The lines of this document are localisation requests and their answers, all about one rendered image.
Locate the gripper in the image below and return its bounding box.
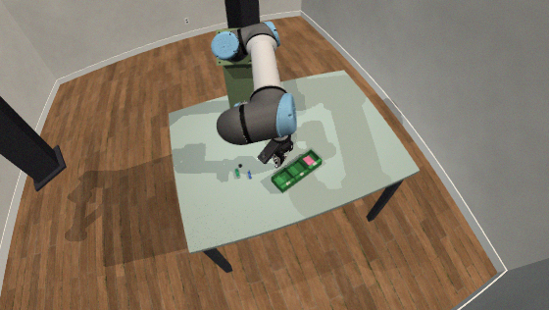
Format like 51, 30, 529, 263
272, 134, 293, 167

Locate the green rack of three bins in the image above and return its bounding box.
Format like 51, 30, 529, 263
271, 150, 323, 193

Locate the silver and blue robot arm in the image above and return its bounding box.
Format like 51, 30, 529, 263
211, 22, 297, 164

